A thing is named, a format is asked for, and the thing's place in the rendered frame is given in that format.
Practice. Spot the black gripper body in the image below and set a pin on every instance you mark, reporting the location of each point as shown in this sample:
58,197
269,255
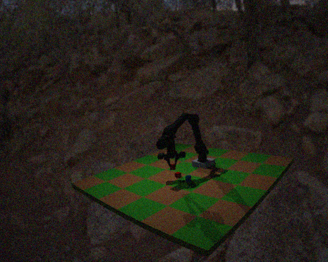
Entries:
162,155

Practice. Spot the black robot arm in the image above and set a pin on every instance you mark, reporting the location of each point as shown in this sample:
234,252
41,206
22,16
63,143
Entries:
170,131

